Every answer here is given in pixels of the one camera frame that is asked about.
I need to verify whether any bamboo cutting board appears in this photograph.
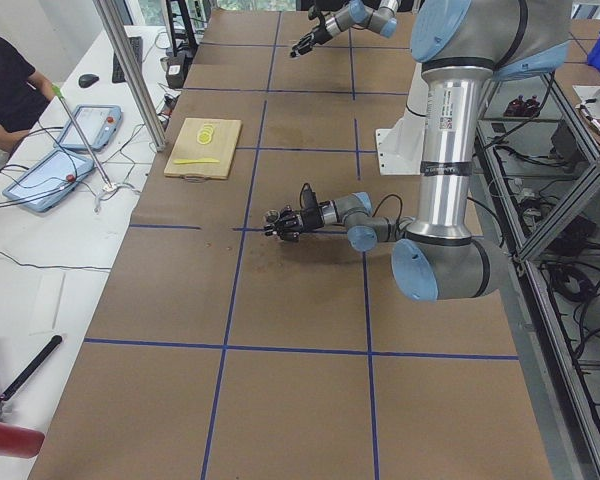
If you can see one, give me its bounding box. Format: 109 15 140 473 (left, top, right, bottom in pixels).
164 117 242 180

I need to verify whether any aluminium frame post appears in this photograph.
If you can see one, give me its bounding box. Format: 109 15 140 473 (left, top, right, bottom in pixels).
93 0 166 152

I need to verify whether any yellow plastic knife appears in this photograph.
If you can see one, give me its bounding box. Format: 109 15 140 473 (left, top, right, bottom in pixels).
172 157 220 165

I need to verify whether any black keyboard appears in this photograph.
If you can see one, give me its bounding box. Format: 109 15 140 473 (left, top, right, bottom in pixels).
111 35 145 85

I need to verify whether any near teach pendant tablet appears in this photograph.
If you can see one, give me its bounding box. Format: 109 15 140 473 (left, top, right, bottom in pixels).
2 148 94 213

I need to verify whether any aluminium side rack frame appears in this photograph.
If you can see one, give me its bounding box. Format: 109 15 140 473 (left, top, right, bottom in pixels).
475 63 600 479

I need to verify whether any teach pendant tablet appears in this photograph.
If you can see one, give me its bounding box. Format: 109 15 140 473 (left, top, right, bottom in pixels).
2 148 94 213
58 104 122 153

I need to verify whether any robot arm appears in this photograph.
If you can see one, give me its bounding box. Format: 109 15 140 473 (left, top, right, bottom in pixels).
264 1 572 301
289 0 419 58

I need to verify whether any green handled reacher grabber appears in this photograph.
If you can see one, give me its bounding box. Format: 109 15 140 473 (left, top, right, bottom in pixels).
51 84 118 193

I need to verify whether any far teach pendant tablet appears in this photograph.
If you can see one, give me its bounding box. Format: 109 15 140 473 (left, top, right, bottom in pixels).
58 104 122 153

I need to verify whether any red cylinder bottle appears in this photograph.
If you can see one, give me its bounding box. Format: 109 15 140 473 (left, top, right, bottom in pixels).
0 422 45 459

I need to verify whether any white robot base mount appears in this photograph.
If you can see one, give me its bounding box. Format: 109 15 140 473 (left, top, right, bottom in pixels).
376 69 462 177

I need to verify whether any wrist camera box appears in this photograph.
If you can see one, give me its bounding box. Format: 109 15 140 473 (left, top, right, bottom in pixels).
299 182 319 210

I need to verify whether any black computer mouse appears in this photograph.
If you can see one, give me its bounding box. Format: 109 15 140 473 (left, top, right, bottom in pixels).
78 73 100 89

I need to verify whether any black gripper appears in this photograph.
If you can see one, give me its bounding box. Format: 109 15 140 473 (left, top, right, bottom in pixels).
290 26 330 58
264 205 324 243

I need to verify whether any person in black shirt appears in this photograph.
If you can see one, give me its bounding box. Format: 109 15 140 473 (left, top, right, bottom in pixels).
0 37 55 153

